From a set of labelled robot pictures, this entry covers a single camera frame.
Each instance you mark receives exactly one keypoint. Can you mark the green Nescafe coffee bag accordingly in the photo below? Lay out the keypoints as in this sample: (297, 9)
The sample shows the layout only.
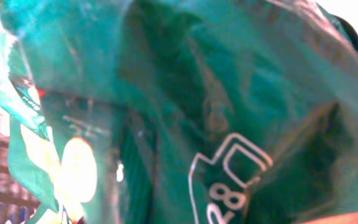
(181, 111)

